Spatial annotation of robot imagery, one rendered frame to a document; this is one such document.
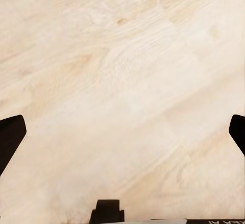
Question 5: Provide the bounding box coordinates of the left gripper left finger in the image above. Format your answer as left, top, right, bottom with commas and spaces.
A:
0, 115, 27, 176

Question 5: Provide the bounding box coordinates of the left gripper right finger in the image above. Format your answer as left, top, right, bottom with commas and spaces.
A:
229, 114, 245, 156

